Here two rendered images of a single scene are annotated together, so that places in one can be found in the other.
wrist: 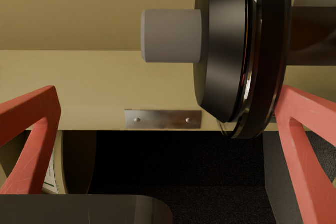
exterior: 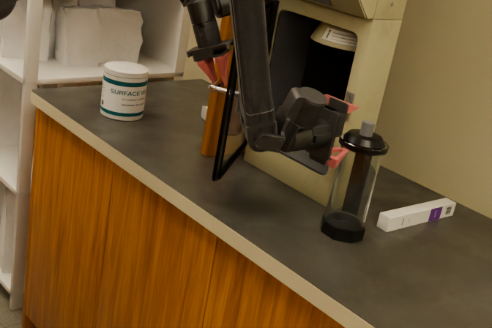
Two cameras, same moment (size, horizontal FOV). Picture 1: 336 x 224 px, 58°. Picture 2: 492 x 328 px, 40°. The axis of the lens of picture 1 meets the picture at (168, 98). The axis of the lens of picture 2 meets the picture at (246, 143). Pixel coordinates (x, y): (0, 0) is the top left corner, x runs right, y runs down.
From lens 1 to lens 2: 1.32 m
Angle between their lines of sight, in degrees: 21
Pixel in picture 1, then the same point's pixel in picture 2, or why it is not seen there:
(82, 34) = (431, 18)
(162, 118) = not seen: hidden behind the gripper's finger
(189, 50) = (362, 132)
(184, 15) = (370, 133)
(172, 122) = not seen: hidden behind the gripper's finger
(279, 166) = not seen: hidden behind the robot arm
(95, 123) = (351, 80)
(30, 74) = (380, 50)
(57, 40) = not seen: outside the picture
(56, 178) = (330, 42)
